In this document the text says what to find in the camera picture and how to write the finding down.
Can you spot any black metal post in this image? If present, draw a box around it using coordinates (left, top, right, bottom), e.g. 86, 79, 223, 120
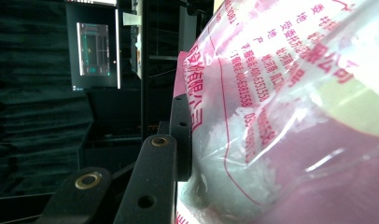
140, 0, 150, 142

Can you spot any dark curtain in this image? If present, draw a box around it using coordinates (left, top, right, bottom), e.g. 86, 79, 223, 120
0, 0, 95, 200

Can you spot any pink and white plastic bag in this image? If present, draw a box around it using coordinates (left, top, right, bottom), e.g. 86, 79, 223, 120
173, 0, 379, 224

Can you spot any lit computer monitor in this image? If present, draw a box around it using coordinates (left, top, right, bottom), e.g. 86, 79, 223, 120
65, 2, 121, 91

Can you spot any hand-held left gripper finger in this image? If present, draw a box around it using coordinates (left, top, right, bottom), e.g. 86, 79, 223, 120
169, 93, 193, 183

